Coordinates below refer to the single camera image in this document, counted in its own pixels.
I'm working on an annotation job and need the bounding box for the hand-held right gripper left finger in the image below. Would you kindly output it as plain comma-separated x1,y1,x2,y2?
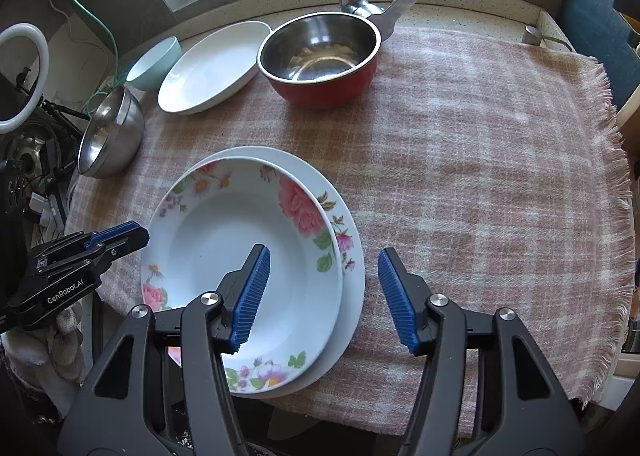
57,243,273,456

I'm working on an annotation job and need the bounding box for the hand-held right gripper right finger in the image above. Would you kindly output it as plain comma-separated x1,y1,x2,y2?
377,248,586,456

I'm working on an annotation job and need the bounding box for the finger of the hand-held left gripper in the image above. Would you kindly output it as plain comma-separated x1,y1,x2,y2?
84,220,151,253

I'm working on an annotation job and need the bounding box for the large white plate grey print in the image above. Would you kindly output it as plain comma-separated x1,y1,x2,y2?
192,147,367,399

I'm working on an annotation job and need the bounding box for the floral print deep plate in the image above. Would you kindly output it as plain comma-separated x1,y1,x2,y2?
140,158,345,394

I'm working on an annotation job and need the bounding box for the stainless steel bowl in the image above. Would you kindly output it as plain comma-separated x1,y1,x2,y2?
77,86,146,180

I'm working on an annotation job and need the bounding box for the light blue bowl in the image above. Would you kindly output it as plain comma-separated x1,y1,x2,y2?
125,36,182,92

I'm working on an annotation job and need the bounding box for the plain white oval plate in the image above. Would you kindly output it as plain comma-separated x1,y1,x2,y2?
157,20,273,115

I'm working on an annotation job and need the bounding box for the red bowl steel interior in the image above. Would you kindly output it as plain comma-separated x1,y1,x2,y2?
256,12,382,110

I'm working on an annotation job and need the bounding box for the person's left hand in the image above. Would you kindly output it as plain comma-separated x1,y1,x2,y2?
2,305,88,379

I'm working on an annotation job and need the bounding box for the white charger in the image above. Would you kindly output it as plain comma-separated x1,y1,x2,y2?
29,192,60,225

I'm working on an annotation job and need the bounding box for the pink plaid cloth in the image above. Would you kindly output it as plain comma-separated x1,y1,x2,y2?
65,26,633,437

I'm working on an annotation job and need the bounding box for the small metal knob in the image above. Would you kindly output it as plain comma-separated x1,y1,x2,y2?
522,26,572,52

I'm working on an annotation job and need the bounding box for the black ring light stand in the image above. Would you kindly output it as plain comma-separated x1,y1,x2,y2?
15,68,92,123

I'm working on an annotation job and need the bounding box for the white ring light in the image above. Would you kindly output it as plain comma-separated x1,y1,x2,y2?
0,23,50,137

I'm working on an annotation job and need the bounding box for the green hose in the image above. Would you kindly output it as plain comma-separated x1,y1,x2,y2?
49,0,121,109

